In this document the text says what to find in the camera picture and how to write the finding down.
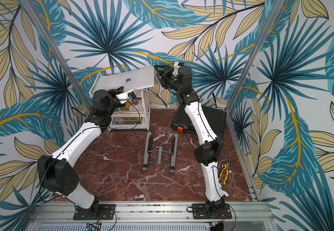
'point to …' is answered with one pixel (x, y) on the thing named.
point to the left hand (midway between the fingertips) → (119, 86)
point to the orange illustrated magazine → (135, 104)
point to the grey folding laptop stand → (159, 155)
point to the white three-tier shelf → (146, 108)
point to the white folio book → (127, 122)
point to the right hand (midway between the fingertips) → (136, 74)
